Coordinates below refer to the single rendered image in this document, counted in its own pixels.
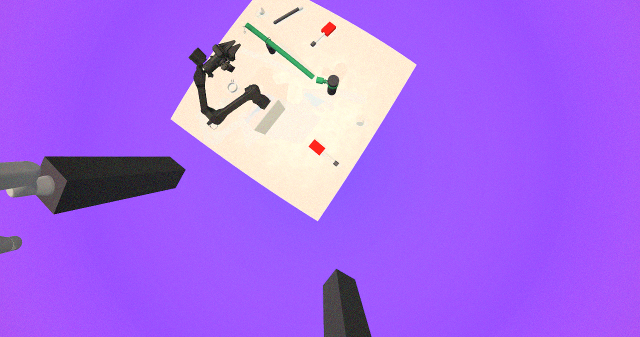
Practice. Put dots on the green cup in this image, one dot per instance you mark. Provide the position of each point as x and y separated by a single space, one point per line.
321 80

